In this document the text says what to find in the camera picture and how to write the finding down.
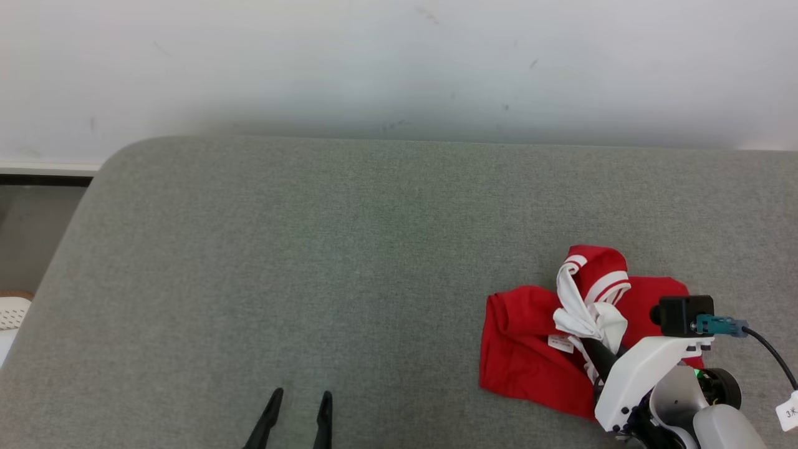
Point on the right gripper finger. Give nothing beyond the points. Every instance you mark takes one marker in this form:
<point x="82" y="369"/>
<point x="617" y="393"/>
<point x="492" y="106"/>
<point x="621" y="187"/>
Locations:
<point x="600" y="354"/>

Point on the white laundry basket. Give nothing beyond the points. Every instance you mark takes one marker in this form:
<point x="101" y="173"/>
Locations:
<point x="12" y="312"/>

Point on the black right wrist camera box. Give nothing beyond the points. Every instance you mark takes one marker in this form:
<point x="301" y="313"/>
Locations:
<point x="682" y="315"/>

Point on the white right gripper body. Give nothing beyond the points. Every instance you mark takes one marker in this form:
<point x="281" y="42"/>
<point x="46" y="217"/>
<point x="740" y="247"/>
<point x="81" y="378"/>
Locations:
<point x="642" y="374"/>

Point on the wall skirting board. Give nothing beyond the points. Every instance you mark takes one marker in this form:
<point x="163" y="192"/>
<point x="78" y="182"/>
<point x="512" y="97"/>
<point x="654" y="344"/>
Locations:
<point x="43" y="171"/>

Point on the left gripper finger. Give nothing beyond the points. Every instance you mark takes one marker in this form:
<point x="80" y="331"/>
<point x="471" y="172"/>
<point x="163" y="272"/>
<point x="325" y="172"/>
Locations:
<point x="324" y="424"/>
<point x="267" y="424"/>

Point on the red white striped jersey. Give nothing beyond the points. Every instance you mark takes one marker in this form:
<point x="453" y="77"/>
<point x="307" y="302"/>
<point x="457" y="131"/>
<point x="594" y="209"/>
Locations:
<point x="523" y="349"/>

